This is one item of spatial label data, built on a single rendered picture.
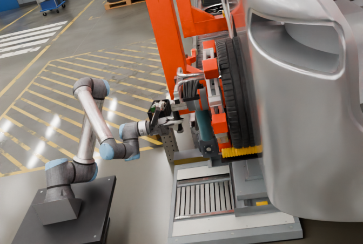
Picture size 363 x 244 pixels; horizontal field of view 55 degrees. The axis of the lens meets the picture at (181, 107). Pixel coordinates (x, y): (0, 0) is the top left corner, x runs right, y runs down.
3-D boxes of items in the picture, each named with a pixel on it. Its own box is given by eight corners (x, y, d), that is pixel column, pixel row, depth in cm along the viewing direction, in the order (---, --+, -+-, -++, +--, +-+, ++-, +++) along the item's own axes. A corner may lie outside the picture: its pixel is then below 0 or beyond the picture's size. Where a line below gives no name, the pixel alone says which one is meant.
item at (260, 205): (292, 211, 222) (291, 200, 218) (235, 218, 227) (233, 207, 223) (276, 162, 266) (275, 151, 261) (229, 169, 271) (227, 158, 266)
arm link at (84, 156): (64, 178, 248) (83, 74, 236) (86, 176, 260) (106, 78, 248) (73, 188, 237) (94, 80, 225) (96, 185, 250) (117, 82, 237)
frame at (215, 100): (231, 158, 202) (216, 72, 176) (220, 160, 203) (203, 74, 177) (224, 111, 249) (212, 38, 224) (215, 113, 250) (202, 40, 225)
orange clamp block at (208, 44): (216, 52, 217) (214, 39, 220) (203, 54, 218) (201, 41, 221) (217, 56, 224) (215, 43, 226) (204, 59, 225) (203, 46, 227)
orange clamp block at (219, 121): (227, 123, 191) (228, 132, 183) (213, 125, 192) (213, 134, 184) (225, 112, 187) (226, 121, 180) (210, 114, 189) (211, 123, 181)
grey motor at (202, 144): (259, 167, 265) (254, 129, 249) (204, 175, 271) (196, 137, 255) (256, 153, 281) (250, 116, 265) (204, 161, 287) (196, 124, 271)
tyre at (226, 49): (265, 43, 168) (250, 25, 229) (216, 52, 171) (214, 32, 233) (280, 164, 189) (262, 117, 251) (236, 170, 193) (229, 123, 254)
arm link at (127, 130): (123, 141, 212) (122, 125, 214) (143, 138, 210) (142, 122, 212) (118, 140, 203) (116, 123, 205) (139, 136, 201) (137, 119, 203)
